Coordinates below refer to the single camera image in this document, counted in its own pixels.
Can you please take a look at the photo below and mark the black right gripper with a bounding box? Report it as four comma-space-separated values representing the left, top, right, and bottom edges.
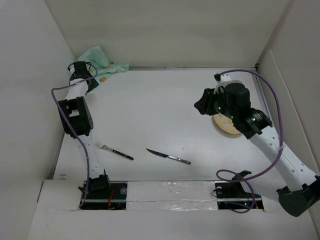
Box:
193, 86, 237, 120

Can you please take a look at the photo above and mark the mint green cartoon cloth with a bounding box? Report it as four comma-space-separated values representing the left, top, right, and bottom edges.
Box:
76, 45, 130, 84

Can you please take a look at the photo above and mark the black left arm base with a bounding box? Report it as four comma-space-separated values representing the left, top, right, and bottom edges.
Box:
78, 181, 128, 211

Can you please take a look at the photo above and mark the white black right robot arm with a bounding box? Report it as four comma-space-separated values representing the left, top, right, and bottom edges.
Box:
194, 70, 320, 217

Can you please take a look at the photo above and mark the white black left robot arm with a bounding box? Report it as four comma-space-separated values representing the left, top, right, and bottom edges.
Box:
57, 61, 112, 199

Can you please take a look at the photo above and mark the steak knife black blade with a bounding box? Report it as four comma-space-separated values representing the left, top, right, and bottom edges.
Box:
146, 148, 191, 165

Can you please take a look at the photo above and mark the beige patterned plate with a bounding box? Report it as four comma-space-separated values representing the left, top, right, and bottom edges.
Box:
213, 113, 242, 136

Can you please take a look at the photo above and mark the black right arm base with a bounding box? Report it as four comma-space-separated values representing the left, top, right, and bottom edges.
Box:
211, 169, 264, 214

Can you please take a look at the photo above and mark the silver fork black handle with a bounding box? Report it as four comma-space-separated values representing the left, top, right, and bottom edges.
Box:
95, 141, 134, 161

